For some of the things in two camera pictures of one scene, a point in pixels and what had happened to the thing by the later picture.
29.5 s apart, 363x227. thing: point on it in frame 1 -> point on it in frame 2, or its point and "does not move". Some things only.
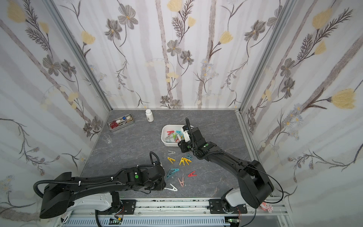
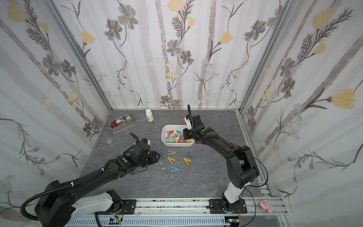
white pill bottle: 149,115 does not move
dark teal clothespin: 188,156 does not move
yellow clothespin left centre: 170,159 does not move
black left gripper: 163,184 -> 155,156
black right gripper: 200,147 -> 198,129
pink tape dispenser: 266,207 does not move
